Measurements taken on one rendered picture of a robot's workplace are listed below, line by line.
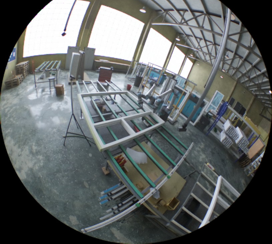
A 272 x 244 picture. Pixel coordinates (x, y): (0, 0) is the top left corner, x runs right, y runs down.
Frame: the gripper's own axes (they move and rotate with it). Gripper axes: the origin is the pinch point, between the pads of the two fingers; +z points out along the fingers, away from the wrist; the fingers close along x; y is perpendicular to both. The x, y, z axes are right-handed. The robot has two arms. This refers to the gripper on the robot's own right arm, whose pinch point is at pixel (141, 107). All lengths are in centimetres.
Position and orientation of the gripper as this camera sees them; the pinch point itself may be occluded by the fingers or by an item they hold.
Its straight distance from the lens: 227.5
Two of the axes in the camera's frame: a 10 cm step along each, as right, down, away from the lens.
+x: 7.7, -2.4, 6.0
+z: 2.1, 9.7, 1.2
